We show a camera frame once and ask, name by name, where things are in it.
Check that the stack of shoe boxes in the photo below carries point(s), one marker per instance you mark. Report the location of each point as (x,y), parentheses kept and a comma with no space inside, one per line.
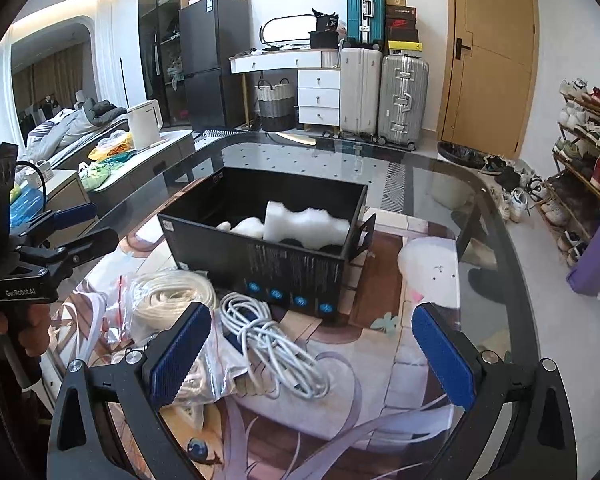
(402,25)

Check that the small white foam piece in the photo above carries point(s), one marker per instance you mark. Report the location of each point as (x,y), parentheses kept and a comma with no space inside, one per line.
(247,227)

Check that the black jacket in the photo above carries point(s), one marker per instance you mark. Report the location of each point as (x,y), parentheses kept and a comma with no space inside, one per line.
(102,110)

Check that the yellow snack bag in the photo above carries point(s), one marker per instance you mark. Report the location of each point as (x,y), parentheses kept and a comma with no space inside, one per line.
(110,147)

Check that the black fridge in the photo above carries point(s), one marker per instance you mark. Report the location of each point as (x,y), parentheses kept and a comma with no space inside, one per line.
(212,60)

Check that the wooden door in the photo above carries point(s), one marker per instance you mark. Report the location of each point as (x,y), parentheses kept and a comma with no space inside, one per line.
(490,60)

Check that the woven basket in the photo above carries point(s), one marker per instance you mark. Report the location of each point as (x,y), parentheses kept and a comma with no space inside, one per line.
(274,105)

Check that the silver suitcase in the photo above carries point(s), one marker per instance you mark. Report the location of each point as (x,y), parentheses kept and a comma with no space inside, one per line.
(402,100)

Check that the white vanity desk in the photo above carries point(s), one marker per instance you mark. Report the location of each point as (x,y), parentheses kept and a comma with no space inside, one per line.
(275,61)

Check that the grey side cabinet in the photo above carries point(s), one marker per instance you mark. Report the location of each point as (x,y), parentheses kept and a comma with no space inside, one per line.
(145,170)

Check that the white electric kettle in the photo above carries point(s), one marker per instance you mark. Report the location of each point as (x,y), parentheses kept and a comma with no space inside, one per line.
(144,127)

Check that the green snack bag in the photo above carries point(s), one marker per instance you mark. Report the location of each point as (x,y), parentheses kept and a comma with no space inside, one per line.
(96,175)

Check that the black bag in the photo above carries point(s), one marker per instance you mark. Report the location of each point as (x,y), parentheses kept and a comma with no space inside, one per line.
(326,30)

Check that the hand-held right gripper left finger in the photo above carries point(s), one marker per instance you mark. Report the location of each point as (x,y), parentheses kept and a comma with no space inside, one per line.
(180,352)

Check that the rows of shoes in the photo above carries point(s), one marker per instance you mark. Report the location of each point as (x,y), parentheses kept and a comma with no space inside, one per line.
(592,125)

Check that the blue packet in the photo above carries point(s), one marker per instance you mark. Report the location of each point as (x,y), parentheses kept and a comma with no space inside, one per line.
(27,207)

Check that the white drawer unit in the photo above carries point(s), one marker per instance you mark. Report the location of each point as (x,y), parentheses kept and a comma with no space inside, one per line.
(319,95)

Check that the shoe rack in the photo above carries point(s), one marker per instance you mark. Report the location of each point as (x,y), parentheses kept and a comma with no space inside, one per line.
(562,160)

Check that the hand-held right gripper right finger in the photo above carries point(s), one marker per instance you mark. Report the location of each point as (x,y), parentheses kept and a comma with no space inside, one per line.
(445,355)

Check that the printed table mat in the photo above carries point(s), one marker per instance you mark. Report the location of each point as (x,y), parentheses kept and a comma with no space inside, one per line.
(370,360)

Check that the oval mirror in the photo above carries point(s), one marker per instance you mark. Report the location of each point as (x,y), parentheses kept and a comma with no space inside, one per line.
(287,30)

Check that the teal suitcase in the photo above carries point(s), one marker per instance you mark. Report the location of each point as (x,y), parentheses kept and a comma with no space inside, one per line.
(365,12)

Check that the person's left hand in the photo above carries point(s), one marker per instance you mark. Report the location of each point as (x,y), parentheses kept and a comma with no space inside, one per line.
(32,330)

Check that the pile of floor shoes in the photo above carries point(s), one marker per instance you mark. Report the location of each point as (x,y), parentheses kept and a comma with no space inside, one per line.
(515,185)

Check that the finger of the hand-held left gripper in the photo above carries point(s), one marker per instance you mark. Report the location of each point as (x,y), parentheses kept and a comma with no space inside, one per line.
(92,240)
(75,213)

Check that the black cardboard box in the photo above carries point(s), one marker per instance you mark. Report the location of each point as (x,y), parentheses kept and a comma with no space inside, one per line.
(290,270)

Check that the white suitcase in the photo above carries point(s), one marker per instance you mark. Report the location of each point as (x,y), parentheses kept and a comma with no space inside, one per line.
(361,92)

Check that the large white foam piece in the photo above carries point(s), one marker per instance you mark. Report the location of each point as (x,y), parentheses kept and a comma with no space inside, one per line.
(305,225)

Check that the dark glass cabinet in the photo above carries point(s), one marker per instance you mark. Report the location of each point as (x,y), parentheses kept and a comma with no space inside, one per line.
(160,35)

